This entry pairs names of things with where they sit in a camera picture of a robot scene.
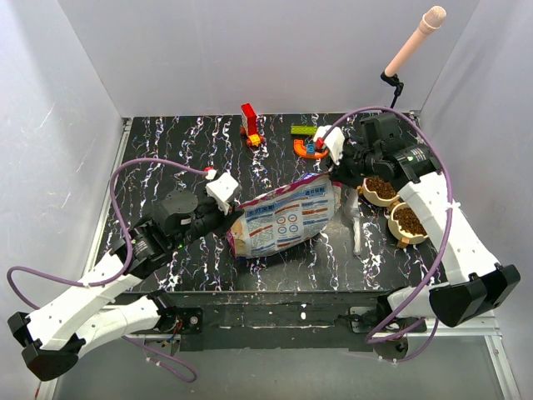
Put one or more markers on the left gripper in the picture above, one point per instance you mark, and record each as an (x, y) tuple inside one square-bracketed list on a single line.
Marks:
[(225, 222)]

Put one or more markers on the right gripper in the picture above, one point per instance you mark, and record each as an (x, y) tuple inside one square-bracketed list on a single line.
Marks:
[(340, 172)]

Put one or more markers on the clear plastic scoop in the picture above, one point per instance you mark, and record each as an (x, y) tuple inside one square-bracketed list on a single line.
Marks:
[(352, 213)]

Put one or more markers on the pink blue pet food bag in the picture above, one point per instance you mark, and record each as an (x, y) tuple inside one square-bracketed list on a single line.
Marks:
[(284, 217)]

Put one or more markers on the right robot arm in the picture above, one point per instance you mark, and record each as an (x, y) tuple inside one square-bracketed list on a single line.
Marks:
[(476, 281)]

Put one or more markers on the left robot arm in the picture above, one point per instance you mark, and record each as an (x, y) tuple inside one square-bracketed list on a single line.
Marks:
[(55, 336)]

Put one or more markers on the cream bowl far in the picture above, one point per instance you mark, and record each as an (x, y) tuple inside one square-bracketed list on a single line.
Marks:
[(378, 192)]

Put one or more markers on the cream bowl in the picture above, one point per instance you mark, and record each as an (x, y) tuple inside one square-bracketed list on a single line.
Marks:
[(378, 192), (405, 226)]

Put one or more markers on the green toy brick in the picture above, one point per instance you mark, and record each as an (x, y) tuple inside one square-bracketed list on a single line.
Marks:
[(303, 130)]

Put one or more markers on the cream bowl near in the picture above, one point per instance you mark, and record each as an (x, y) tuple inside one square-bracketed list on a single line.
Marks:
[(405, 226)]

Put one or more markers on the red toy block figure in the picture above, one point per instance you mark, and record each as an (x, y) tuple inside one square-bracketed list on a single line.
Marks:
[(249, 129)]

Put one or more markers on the black microphone tripod stand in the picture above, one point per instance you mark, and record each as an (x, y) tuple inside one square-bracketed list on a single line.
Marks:
[(395, 82)]

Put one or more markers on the pink microphone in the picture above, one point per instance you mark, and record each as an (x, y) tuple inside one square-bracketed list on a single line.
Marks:
[(430, 22)]

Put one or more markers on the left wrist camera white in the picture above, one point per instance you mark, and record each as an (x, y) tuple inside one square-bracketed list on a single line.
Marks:
[(223, 188)]

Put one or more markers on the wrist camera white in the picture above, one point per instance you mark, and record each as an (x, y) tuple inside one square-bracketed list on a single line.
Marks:
[(223, 188), (331, 139)]

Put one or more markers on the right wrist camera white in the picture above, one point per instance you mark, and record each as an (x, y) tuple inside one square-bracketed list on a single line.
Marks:
[(331, 139)]

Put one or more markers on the orange ring toy blocks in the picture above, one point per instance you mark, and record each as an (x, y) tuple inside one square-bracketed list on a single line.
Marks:
[(307, 150)]

